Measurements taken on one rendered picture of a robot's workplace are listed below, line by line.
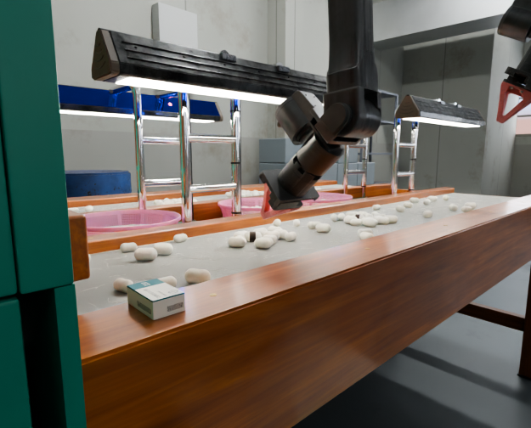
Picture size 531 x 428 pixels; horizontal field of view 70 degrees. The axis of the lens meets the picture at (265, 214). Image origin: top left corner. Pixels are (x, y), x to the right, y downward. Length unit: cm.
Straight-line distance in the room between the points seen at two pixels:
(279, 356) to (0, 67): 38
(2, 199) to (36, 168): 2
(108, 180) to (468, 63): 576
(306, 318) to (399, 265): 23
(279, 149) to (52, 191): 342
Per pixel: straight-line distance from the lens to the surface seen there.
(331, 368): 57
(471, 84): 687
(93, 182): 237
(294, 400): 53
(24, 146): 26
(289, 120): 62
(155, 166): 344
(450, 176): 686
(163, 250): 71
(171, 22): 360
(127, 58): 66
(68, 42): 327
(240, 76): 77
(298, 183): 62
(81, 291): 58
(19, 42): 27
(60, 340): 29
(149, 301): 39
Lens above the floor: 92
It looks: 9 degrees down
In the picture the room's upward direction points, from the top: straight up
